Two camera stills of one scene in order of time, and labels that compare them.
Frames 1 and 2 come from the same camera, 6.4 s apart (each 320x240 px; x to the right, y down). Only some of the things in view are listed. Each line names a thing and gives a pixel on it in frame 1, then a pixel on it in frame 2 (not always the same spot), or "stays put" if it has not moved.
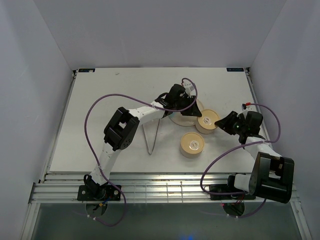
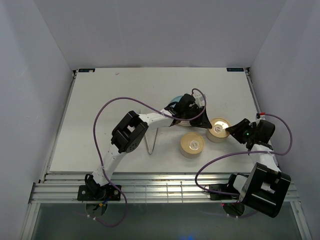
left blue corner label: x=86 y=70 stays put
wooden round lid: x=192 y=142 stays put
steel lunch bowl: x=204 y=130 → x=215 y=139
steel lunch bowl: x=187 y=155 stays put
